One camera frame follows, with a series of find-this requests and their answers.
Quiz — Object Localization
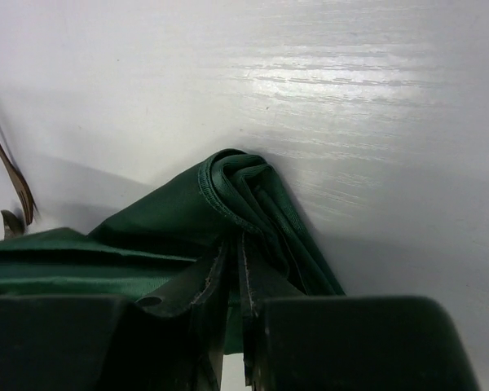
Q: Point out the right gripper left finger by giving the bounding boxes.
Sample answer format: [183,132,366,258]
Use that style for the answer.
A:
[0,241,228,390]

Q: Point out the brown wooden spoon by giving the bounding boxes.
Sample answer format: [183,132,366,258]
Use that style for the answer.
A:
[0,209,26,239]

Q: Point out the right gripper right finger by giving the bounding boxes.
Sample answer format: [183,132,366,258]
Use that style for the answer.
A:
[237,237,478,390]

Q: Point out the brown wooden fork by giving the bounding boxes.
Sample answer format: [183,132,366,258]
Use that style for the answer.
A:
[0,141,37,226]

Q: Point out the dark green cloth napkin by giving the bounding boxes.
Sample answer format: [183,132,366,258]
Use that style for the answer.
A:
[0,147,347,355]

